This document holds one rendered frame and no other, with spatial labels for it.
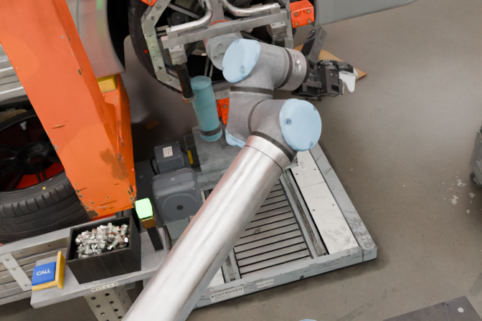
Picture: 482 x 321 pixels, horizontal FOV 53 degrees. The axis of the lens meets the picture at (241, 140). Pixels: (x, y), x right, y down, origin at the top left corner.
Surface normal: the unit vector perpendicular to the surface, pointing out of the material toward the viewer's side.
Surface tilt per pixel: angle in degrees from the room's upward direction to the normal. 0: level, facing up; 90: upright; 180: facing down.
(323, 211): 0
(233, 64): 53
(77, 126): 90
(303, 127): 64
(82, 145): 90
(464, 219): 0
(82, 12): 90
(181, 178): 0
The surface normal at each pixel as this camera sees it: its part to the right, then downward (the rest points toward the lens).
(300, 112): 0.55, 0.00
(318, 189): -0.14, -0.76
